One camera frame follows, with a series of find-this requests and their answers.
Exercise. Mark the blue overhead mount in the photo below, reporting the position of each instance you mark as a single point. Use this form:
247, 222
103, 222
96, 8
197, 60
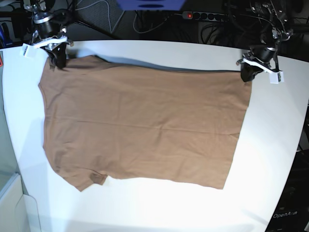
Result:
132, 5

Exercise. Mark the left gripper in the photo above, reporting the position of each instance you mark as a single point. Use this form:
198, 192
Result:
251, 66

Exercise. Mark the black tripod stand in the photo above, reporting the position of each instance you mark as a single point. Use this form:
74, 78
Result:
92, 19

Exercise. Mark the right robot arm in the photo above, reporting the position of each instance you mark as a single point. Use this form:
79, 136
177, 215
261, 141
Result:
49, 31

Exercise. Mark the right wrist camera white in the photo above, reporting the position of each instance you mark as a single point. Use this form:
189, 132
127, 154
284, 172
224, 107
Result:
28, 51

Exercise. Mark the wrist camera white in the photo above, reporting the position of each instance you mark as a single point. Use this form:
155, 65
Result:
28, 51
276, 77

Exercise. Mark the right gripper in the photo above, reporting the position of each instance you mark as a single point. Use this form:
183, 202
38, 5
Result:
56, 49

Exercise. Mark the black OpenArm base box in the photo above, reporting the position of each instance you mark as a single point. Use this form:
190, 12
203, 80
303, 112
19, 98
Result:
292, 211

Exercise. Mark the white bin at left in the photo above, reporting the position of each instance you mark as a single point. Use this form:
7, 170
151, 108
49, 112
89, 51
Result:
18, 211

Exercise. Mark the brown T-shirt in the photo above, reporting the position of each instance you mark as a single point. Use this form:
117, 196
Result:
122, 121

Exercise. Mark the black power strip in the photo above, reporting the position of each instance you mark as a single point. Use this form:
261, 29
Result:
204, 16

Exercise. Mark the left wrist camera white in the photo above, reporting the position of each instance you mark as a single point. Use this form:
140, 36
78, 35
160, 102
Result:
276, 77

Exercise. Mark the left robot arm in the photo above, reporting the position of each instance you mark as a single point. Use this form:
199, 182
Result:
270, 22

